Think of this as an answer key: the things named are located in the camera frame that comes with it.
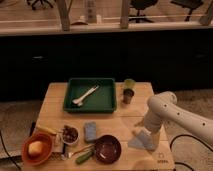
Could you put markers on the light blue towel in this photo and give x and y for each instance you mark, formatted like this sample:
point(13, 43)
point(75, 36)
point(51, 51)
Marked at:
point(143, 139)

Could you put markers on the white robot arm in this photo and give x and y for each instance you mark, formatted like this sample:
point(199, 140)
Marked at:
point(164, 106)

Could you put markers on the green plastic tray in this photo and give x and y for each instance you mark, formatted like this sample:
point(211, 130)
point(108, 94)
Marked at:
point(102, 100)

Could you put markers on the green plastic cup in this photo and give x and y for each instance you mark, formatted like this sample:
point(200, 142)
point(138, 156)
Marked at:
point(129, 83)

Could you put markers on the dark metal cup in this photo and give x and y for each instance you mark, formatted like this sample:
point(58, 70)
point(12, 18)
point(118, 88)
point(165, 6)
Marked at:
point(127, 95)

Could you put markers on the white plastic spatula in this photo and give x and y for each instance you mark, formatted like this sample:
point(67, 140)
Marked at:
point(79, 101)

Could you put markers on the blue sponge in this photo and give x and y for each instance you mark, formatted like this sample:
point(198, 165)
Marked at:
point(90, 131)

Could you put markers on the white bowl with brown food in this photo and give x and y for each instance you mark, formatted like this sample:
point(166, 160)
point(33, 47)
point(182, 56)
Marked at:
point(70, 135)

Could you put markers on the dark purple bowl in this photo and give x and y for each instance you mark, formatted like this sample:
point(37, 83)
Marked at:
point(107, 149)

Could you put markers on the green cucumber toy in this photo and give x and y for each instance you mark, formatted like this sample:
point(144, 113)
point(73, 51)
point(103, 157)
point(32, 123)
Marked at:
point(81, 159)

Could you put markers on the yellow banana toy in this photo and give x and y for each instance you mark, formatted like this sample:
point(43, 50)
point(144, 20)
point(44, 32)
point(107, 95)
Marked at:
point(46, 129)

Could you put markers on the orange bowl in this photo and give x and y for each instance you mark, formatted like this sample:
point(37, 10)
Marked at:
point(47, 149)

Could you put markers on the black office chair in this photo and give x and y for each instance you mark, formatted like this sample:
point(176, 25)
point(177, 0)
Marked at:
point(141, 5)
point(190, 4)
point(43, 3)

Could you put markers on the yellow fruit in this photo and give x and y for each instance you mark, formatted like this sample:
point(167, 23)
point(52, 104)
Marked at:
point(35, 148)

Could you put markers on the black office chair left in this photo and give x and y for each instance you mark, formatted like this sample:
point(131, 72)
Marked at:
point(43, 3)

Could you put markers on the black office chair right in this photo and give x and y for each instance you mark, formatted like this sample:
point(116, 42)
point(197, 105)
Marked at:
point(190, 4)

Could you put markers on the wooden post right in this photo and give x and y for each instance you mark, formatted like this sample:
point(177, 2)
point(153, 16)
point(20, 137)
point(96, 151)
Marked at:
point(124, 19)

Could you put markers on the wooden post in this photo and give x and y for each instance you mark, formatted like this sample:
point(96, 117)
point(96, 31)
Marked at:
point(124, 19)
point(64, 16)

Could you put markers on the wooden post left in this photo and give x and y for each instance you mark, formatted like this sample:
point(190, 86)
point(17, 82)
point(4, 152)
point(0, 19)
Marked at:
point(64, 16)

